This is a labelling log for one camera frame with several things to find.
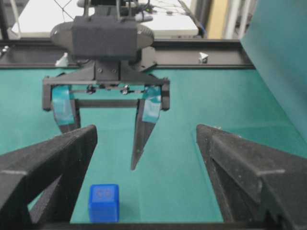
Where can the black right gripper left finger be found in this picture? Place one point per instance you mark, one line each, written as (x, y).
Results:
(41, 183)

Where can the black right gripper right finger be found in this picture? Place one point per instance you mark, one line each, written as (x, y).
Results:
(254, 182)

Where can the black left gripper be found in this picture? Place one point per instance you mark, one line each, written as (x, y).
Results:
(109, 74)

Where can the blue block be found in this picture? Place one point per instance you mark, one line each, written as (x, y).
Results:
(103, 203)

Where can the white plastic clip left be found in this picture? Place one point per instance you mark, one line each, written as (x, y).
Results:
(63, 61)

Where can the white plastic clip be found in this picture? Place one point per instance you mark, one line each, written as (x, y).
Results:
(63, 61)
(203, 58)

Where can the white plastic clip right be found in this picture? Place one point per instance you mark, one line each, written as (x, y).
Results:
(203, 58)

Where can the white desk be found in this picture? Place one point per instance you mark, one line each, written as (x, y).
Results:
(39, 17)

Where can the green backdrop sheet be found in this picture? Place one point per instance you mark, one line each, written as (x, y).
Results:
(276, 43)

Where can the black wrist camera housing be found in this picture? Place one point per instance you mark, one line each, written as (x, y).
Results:
(102, 38)

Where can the black aluminium frame rail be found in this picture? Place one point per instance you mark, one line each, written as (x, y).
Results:
(168, 54)

